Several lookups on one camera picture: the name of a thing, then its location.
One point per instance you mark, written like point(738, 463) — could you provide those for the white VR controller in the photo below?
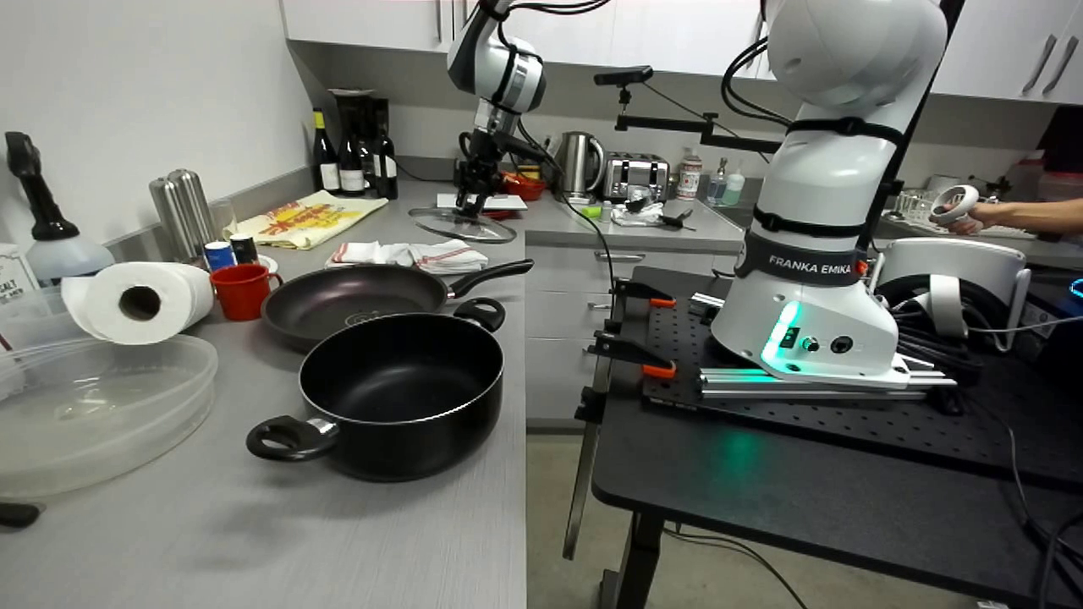
point(952, 201)

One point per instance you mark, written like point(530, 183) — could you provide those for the white dish rack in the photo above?
point(914, 216)

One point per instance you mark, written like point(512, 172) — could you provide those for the dark wine bottle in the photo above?
point(387, 172)
point(352, 172)
point(325, 156)

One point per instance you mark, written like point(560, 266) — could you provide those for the white plastic bottle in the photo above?
point(689, 177)

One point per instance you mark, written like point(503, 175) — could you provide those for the black work table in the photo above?
point(815, 484)

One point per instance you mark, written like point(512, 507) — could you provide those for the white paper towel roll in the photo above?
point(169, 295)

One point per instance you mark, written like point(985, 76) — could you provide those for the black capped small jar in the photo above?
point(246, 249)

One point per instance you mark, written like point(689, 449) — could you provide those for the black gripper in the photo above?
point(485, 156)

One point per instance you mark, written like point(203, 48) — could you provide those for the person's hand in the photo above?
point(985, 216)

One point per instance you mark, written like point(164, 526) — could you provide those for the white labelled container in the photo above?
point(17, 289)

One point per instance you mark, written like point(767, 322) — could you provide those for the black orange clamp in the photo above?
point(643, 292)
point(627, 350)

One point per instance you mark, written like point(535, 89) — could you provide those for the black coffee machine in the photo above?
point(361, 115)

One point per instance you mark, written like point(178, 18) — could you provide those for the dark frying pan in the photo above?
point(338, 298)

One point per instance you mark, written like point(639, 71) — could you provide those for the steel electric kettle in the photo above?
point(576, 166)

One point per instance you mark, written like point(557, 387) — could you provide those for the yellow printed packet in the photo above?
point(305, 217)

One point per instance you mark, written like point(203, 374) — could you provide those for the steel canister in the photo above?
point(199, 207)
point(166, 223)

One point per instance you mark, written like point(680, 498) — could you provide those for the blue capped small jar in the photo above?
point(219, 254)

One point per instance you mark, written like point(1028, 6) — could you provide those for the clear greenish bottle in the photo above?
point(730, 188)

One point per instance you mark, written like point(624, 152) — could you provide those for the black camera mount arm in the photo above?
point(677, 122)

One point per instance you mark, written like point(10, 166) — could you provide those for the white and red towel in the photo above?
point(408, 254)

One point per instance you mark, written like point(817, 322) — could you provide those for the red bowl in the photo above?
point(526, 188)

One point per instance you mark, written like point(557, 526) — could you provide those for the person's forearm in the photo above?
point(1051, 216)

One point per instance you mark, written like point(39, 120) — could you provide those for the aluminium rail profiles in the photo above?
point(815, 385)

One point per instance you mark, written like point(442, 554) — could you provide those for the steel toaster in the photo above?
point(639, 177)

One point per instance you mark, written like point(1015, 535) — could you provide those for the red mug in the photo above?
point(240, 292)

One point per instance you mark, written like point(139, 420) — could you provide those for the white spray bottle black trigger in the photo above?
point(69, 260)

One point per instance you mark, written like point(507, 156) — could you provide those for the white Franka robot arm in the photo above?
point(833, 191)

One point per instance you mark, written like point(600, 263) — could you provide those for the white wall cabinets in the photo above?
point(654, 28)

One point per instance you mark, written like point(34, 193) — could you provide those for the white VR headset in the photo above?
point(952, 266)

